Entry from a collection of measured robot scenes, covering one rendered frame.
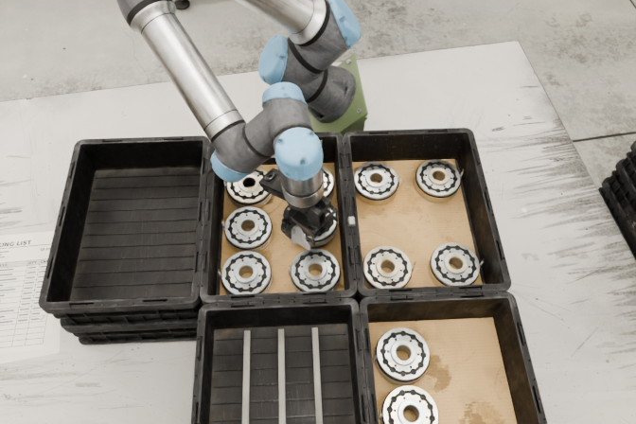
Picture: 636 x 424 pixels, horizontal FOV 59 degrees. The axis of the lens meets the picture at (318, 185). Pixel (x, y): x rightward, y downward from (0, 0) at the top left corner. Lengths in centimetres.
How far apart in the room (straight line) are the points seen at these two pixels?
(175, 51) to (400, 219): 60
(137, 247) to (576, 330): 100
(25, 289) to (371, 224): 82
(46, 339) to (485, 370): 94
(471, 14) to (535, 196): 171
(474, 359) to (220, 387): 50
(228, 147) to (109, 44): 202
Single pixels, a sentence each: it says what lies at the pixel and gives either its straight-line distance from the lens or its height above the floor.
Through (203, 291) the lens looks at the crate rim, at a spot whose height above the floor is 93.
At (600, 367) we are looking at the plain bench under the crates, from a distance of 143.
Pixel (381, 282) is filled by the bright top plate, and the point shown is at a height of 86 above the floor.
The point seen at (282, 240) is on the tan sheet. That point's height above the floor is 83.
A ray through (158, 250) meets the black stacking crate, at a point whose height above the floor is 83.
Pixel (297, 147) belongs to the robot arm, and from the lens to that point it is 90.
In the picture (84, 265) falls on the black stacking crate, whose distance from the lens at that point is 132.
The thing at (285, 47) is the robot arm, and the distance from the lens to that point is 134.
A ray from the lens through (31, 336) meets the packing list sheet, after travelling 144.
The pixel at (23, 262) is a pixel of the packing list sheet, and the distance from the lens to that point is 153.
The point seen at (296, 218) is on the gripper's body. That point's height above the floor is 101.
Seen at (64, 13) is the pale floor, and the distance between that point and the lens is 325.
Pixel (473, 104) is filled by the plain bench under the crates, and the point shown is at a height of 70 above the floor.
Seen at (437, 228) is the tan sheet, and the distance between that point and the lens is 130.
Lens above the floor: 194
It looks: 57 degrees down
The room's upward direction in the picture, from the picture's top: 2 degrees clockwise
